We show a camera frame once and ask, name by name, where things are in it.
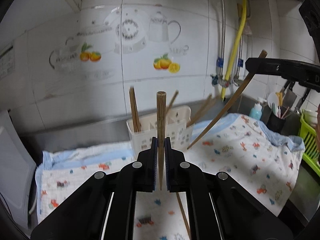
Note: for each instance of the kitchen knife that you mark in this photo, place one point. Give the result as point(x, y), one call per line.
point(303, 97)

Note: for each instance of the printed cartoon blanket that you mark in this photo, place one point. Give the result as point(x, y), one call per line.
point(237, 160)

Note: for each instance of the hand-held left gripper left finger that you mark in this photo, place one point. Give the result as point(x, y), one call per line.
point(155, 160)

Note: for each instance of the green dish rack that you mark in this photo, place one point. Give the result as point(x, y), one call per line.
point(310, 142)

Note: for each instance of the white microwave oven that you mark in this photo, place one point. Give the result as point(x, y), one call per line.
point(15, 170)

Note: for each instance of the black utensil cup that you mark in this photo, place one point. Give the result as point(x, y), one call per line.
point(275, 122)

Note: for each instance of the wall label sticker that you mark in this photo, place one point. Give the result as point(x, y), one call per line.
point(6, 62)

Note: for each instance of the wooden chopstick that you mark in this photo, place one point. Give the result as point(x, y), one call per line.
point(207, 108)
point(161, 130)
point(133, 110)
point(183, 217)
point(200, 112)
point(138, 112)
point(172, 101)
point(225, 112)

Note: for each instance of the blue pump bottle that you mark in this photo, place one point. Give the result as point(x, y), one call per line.
point(255, 110)

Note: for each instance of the white spatula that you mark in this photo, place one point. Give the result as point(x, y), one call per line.
point(272, 100)

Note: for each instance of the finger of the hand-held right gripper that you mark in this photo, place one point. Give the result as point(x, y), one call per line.
point(270, 66)

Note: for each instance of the yellow kitchen tool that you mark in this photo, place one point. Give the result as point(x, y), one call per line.
point(279, 98)

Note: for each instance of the cream plastic utensil holder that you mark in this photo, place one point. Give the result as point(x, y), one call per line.
point(175, 132)

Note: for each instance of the paper tag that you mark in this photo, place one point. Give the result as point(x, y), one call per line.
point(248, 30)

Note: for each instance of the kitchen cleaver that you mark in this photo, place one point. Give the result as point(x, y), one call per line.
point(289, 92)

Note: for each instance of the white bowl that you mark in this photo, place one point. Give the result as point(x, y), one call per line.
point(311, 117)

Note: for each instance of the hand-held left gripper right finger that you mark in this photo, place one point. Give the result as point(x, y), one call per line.
point(167, 160)

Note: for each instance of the steel water valve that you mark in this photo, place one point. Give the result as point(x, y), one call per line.
point(236, 80)

